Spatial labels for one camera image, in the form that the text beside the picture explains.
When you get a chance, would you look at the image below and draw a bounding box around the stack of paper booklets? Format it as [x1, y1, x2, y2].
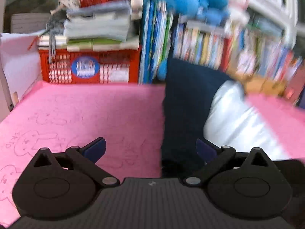
[38, 0, 140, 52]

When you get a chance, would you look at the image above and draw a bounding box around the pink rabbit-print blanket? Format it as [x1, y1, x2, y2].
[0, 81, 305, 228]

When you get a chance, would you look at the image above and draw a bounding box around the grey knitted cloth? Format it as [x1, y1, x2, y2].
[45, 17, 68, 64]

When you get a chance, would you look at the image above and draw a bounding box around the red plastic crate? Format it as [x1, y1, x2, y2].
[39, 45, 142, 84]

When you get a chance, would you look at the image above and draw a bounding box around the white and navy jacket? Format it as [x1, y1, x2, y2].
[161, 57, 305, 229]

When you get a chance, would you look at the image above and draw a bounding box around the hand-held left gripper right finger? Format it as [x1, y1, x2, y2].
[183, 138, 274, 188]

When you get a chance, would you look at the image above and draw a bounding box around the blue soft object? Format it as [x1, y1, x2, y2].
[156, 58, 168, 80]

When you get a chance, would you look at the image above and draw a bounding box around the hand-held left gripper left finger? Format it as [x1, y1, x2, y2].
[32, 137, 121, 188]

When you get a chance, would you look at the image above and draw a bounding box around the pink cardboard box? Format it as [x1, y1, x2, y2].
[285, 57, 305, 106]

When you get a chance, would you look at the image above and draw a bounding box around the row of pastel-spine books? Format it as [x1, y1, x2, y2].
[226, 24, 303, 81]

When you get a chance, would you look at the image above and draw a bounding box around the row of tall thin books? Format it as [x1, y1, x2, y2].
[138, 0, 174, 84]

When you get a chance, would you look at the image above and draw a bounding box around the white paper board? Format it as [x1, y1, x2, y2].
[0, 32, 44, 101]

